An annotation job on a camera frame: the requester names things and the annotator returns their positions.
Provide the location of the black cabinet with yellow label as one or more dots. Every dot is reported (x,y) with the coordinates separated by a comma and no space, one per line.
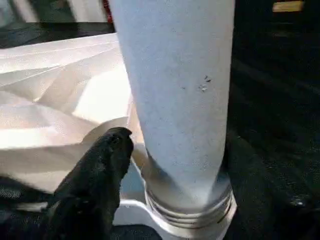
(280,15)

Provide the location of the white plastic table leg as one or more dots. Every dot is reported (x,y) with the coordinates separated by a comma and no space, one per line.
(185,100)

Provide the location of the white plastic table top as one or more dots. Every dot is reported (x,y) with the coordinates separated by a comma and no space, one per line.
(60,100)

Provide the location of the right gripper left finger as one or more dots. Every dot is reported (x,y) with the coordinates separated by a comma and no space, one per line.
(87,195)

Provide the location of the black work mat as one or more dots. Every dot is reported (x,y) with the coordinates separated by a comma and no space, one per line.
(275,115)

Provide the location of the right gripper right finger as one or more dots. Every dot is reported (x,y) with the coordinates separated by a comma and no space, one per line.
(300,210)

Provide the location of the red bottle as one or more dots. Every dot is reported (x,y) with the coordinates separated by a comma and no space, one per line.
(107,11)

